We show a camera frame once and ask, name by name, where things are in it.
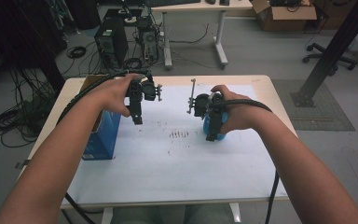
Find white table leg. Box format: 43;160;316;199
228;203;242;223
101;207;115;224

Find black metal post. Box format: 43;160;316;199
290;0;358;108

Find person's gray trousers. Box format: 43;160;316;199
110;203;236;224

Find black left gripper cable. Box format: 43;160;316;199
56;69;153;224

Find gray tape piece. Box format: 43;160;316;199
14;159;32;171

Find gray floor mat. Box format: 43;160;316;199
271;78;356;132

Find small gray computer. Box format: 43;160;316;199
136;17;159;62

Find small black cable coil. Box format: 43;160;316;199
65;46;88;60

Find black cable bundle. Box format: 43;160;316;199
0;68;60;148

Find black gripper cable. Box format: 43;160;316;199
56;69;153;224
211;98;281;224

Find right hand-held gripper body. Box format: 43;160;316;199
186;77;227;134

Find white paper sheet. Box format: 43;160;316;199
60;84;288;208

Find black floor cable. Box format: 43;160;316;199
169;22;211;45

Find white desk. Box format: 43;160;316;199
150;0;255;70

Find person's right hand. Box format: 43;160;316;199
210;84;273;135

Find dark curtain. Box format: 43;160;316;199
0;0;68;94

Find blue plastic bottle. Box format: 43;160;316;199
202;111;230;142

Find black computer tower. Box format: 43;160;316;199
93;17;130;70

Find person's left hand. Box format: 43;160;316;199
88;73;143;119

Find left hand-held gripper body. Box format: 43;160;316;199
125;70;163;117

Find blue cardboard box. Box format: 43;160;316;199
82;74;122;161

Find black keyboard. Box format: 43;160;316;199
144;0;201;7

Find open brown cardboard box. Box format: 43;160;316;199
251;0;318;32

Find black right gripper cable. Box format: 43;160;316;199
211;98;281;224

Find black office chair base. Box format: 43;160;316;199
302;42;358;71

